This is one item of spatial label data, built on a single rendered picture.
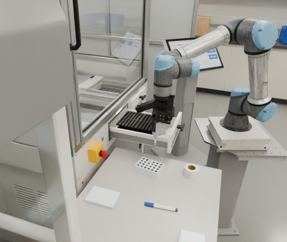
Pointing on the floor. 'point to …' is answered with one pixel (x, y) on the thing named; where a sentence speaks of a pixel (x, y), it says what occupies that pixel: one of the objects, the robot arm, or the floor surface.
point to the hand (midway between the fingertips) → (154, 135)
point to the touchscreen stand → (183, 148)
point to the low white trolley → (145, 185)
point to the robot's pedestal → (227, 187)
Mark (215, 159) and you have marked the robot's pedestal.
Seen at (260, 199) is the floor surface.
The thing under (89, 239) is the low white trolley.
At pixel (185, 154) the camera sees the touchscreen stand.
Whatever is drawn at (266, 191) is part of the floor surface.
